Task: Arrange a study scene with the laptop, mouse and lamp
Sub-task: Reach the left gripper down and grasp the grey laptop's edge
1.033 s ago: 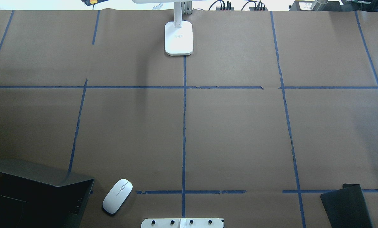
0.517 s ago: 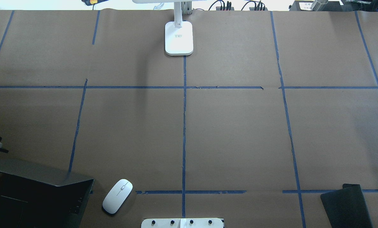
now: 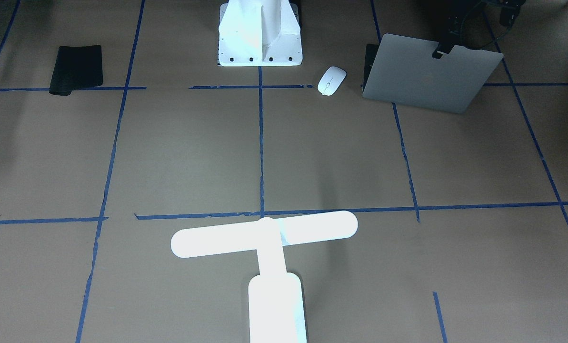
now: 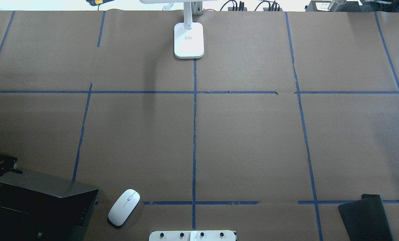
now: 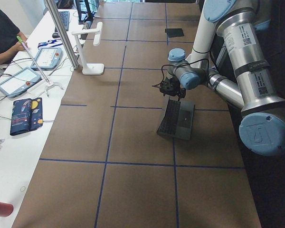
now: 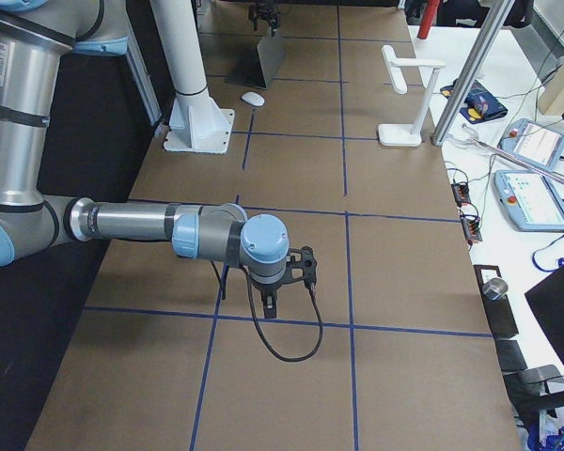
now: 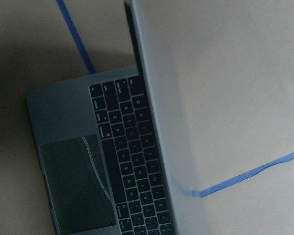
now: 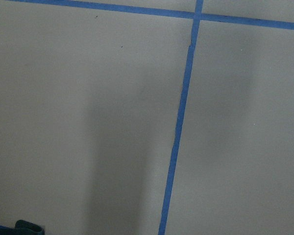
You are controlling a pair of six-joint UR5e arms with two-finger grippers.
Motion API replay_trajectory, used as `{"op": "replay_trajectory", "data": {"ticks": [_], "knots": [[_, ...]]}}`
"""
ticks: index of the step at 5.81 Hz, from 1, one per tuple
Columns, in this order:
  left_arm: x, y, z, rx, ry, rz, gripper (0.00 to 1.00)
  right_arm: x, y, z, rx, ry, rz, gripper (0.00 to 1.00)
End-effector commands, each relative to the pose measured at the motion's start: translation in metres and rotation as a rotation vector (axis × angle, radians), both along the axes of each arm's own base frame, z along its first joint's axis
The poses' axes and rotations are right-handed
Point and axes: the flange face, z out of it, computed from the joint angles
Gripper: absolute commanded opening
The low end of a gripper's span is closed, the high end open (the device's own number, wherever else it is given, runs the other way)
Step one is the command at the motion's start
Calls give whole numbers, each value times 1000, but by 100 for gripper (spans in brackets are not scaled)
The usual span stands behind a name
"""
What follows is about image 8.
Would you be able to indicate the black mouse pad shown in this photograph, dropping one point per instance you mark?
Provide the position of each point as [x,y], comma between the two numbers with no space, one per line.
[22,227]

